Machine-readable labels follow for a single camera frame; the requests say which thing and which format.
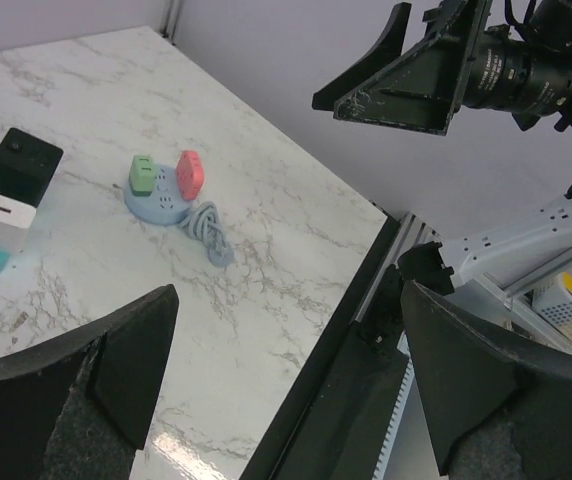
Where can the blue round power strip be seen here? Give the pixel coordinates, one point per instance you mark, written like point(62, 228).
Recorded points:
point(166, 207)

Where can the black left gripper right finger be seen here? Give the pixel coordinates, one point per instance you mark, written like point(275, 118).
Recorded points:
point(497, 405)

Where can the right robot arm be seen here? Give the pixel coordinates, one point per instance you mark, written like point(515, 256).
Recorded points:
point(480, 109)

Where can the white slotted cable duct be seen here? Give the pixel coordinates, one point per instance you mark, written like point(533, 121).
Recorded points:
point(397, 412)

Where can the coral square adapter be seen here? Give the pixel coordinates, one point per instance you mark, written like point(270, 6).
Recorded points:
point(190, 175)

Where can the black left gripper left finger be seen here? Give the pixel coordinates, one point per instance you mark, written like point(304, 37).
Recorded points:
point(80, 405)

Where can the green cube plug adapter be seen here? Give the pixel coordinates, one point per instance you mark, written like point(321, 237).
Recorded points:
point(142, 175)

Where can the black cube socket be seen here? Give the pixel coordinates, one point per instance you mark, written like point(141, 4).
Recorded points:
point(27, 166)

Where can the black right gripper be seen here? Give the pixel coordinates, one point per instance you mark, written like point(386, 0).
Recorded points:
point(419, 89)

